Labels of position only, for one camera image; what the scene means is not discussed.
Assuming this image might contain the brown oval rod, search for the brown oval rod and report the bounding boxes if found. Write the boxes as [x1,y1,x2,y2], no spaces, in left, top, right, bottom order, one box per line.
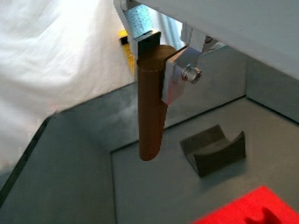
[137,45,175,161]

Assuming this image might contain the yellow frame part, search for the yellow frame part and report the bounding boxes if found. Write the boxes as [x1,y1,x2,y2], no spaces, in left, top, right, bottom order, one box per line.
[117,29,135,73]

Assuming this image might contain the red peg board block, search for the red peg board block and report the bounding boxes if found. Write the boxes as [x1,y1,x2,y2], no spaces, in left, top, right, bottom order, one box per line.
[192,186,299,224]

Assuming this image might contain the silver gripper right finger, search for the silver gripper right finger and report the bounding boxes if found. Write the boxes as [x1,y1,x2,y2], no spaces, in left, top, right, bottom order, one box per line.
[162,24,218,105]

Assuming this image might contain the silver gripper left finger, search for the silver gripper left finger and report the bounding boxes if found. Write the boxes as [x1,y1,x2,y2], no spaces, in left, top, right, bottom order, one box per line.
[113,0,162,77]

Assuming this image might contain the black curved cradle fixture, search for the black curved cradle fixture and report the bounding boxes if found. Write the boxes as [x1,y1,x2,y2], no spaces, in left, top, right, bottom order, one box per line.
[180,125,247,178]

